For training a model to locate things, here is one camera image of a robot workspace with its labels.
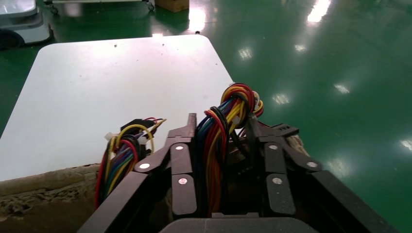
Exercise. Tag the white cart with casters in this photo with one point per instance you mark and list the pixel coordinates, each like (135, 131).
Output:
(150, 5)

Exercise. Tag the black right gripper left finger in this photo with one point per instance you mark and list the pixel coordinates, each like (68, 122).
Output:
(183, 193)

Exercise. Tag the white machine base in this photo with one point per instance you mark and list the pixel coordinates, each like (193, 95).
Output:
(22, 22)

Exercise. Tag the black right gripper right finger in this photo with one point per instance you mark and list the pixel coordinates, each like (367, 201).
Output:
(280, 196)

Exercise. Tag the brown cardboard divider box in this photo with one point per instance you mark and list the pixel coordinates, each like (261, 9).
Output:
(38, 205)

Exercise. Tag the brown cardboard carton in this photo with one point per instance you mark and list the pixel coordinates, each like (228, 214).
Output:
(172, 4)

